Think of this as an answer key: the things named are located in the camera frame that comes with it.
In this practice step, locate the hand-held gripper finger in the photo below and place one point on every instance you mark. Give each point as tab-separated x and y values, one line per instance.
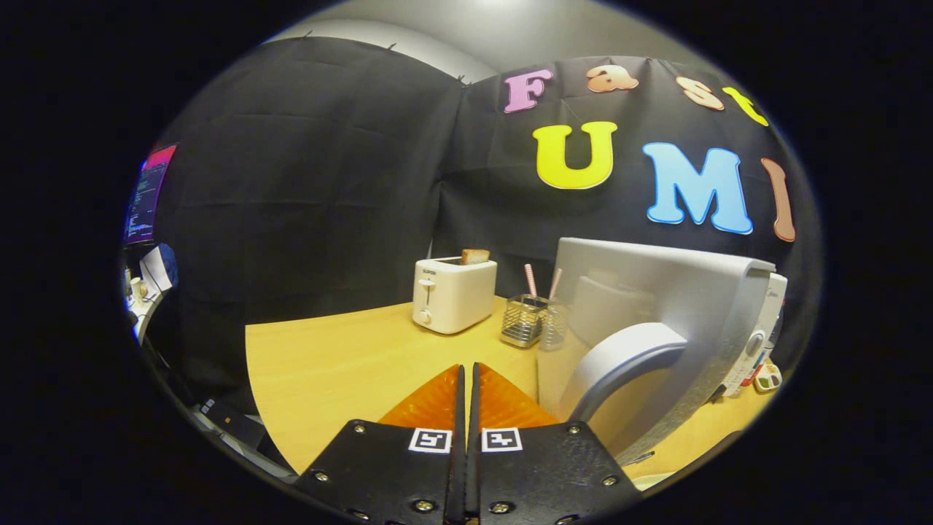
459	467
474	467

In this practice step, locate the white microwave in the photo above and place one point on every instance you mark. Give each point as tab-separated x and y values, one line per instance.
656	292

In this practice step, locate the white toaster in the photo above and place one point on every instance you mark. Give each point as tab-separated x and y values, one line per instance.
455	299

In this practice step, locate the pink striped straw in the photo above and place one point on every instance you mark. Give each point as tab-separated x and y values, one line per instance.
531	281

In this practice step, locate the toast slice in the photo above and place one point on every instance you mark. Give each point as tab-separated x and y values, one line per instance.
475	256

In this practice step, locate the dark box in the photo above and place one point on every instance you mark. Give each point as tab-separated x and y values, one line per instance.
233	423

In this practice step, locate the white divided dish with beans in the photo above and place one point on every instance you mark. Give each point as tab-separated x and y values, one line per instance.
769	378

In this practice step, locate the white paper sheet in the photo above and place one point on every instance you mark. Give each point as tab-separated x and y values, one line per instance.
157	268

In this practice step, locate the computer monitor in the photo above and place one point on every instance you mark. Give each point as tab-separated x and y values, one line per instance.
146	197

